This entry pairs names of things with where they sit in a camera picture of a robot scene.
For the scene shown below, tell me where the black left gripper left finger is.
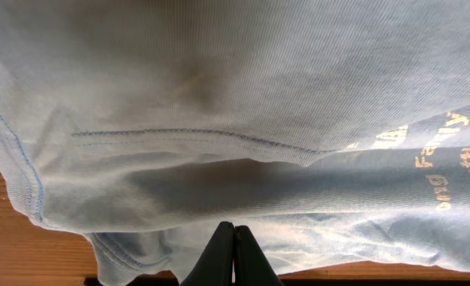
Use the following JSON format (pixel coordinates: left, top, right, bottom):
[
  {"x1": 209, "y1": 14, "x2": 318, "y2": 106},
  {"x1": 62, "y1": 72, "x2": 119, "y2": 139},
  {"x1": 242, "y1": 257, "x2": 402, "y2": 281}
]
[{"x1": 180, "y1": 222, "x2": 234, "y2": 286}]

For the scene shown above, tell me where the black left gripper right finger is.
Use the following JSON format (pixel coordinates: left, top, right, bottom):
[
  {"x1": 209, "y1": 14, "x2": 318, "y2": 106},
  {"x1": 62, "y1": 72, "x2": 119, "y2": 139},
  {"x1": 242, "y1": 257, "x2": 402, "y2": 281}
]
[{"x1": 234, "y1": 226, "x2": 284, "y2": 286}]

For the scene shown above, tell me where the light blue printed t-shirt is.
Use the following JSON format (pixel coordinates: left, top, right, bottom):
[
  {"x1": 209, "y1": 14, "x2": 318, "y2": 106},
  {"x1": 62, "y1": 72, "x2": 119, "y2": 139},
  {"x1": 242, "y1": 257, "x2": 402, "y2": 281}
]
[{"x1": 0, "y1": 0, "x2": 470, "y2": 285}]

